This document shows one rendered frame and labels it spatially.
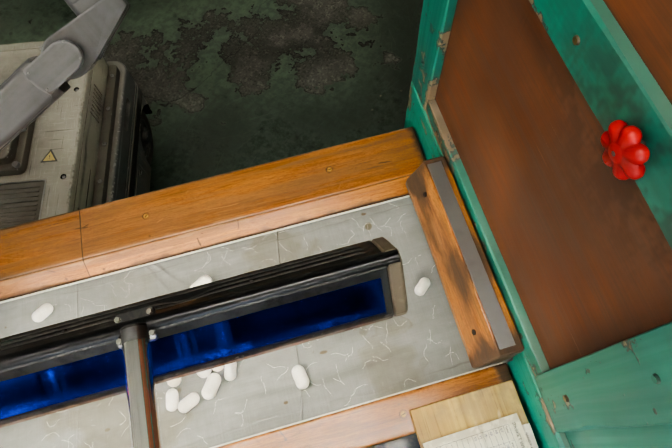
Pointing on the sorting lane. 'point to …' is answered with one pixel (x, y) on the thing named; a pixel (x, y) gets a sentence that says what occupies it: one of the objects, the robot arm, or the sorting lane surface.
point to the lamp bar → (203, 327)
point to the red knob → (625, 150)
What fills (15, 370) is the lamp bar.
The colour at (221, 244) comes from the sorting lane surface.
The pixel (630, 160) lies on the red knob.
